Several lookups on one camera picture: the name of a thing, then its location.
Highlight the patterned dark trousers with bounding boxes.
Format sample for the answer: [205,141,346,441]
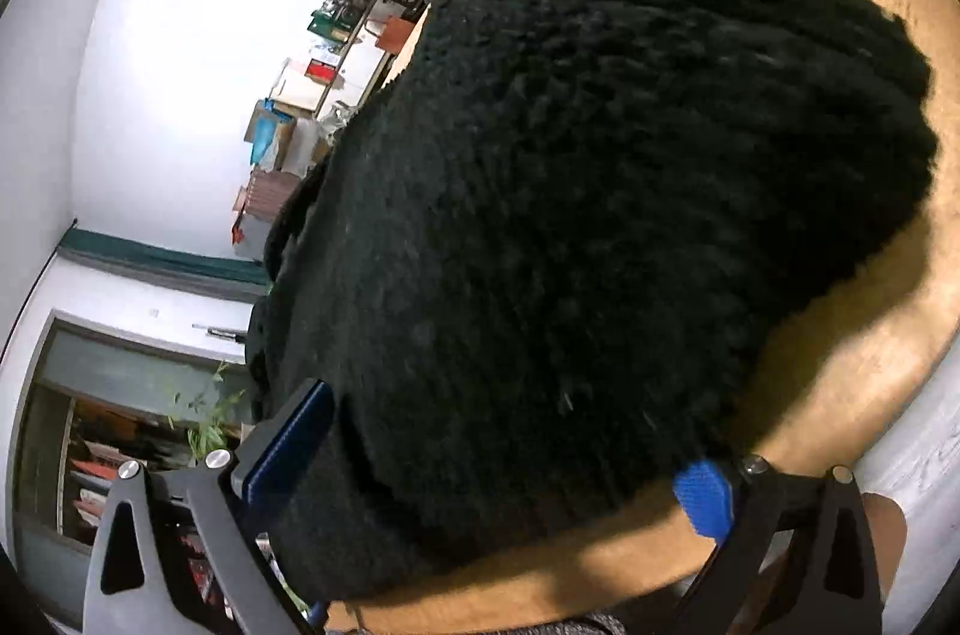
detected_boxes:
[483,612,626,635]

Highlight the blue bag on boxes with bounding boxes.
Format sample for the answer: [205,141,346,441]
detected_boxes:
[244,99,296,172]

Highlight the black fleece jacket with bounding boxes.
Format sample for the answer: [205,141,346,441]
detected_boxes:
[249,0,937,603]

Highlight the red box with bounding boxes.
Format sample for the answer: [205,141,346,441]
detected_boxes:
[304,59,338,86]

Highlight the hanging clothes rack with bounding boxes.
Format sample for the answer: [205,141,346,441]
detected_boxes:
[13,381,251,624]

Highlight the green potted plant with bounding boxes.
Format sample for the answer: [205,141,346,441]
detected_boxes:
[166,360,247,465]

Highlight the orange paper bag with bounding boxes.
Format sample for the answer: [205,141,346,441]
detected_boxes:
[376,16,416,55]

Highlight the maroon suitcase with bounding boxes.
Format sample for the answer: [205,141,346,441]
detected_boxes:
[233,167,301,222]

